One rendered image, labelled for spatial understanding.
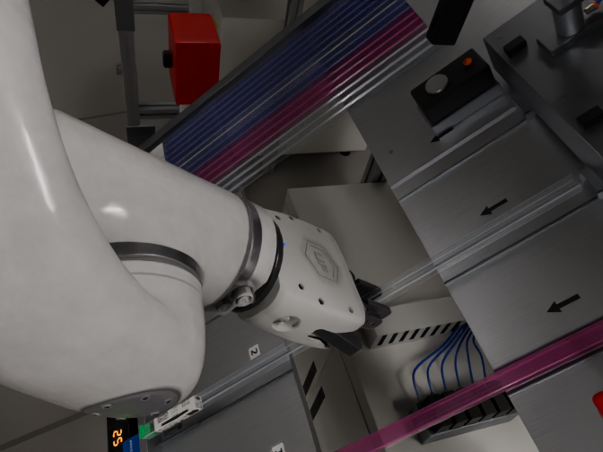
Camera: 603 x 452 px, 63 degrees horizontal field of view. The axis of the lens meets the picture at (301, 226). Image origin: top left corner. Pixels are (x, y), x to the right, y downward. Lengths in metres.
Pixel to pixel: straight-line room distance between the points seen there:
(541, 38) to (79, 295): 0.44
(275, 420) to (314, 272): 0.21
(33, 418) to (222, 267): 1.20
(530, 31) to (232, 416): 0.49
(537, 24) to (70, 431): 1.30
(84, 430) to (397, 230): 0.92
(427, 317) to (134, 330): 0.69
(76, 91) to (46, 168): 2.23
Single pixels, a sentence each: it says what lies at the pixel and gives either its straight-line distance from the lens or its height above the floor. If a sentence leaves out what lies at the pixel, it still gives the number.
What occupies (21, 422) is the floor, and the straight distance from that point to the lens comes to 1.48.
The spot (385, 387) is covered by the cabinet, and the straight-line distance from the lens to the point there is 0.83.
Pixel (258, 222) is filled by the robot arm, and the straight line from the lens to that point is 0.33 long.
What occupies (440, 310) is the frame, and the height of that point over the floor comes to 0.67.
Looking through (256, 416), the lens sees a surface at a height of 0.81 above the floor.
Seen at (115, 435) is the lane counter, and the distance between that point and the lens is 0.72.
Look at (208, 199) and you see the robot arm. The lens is 0.31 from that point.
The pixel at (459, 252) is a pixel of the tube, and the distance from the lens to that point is 0.46.
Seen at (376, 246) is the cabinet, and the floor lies 0.62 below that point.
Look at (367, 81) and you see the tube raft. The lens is 0.65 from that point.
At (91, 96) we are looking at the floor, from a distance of 2.38.
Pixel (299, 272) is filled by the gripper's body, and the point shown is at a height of 1.05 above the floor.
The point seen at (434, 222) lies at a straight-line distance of 0.52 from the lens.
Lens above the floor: 1.33
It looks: 46 degrees down
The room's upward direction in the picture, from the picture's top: 15 degrees clockwise
